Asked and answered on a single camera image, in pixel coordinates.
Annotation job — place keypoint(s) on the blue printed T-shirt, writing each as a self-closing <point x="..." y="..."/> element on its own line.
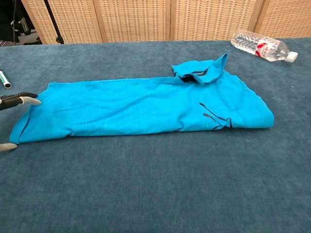
<point x="121" y="109"/>

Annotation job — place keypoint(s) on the green white marker pen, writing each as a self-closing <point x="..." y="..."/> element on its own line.
<point x="6" y="81"/>

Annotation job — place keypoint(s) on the clear plastic water bottle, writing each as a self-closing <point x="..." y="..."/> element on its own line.
<point x="262" y="47"/>

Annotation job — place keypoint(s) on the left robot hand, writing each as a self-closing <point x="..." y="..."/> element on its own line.
<point x="14" y="100"/>

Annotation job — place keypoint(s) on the dark blue table mat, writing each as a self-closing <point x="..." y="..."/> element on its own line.
<point x="158" y="182"/>

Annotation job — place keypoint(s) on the black tripod stand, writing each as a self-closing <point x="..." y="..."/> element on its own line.
<point x="52" y="21"/>

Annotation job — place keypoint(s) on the wicker folding screen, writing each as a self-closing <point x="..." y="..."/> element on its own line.
<point x="133" y="19"/>

